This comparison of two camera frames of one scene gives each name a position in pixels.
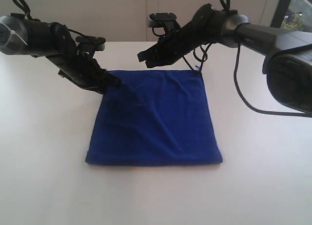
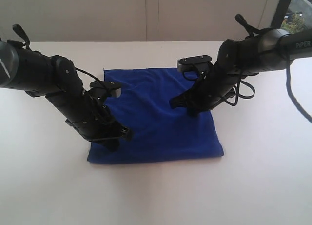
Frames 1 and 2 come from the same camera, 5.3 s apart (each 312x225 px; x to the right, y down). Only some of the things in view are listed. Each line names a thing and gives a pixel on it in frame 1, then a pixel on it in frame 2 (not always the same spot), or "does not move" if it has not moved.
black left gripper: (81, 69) to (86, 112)
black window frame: (282, 9) does not move
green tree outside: (294, 22) does not move
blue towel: (154, 117) does not move
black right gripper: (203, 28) to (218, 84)
